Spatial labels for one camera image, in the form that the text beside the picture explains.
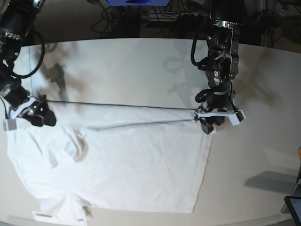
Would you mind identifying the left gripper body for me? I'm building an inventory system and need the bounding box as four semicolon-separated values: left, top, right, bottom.
195;89;235;113

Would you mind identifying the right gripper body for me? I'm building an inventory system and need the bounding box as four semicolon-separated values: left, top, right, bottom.
0;82;46;111

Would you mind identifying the white T-shirt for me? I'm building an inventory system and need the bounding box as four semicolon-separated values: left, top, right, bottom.
7;103;212;223

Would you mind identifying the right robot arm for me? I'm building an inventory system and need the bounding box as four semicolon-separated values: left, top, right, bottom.
0;0;56;130

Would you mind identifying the white paper label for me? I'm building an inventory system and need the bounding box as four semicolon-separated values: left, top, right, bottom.
32;211;57;224

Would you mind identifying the blue box overhead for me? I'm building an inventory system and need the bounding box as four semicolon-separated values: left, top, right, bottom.
106;0;169;6

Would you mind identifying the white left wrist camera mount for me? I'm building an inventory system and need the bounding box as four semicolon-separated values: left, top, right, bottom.
194;98;246;126

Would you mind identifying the tablet with dark frame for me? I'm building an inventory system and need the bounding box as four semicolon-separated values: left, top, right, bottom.
284;196;301;226

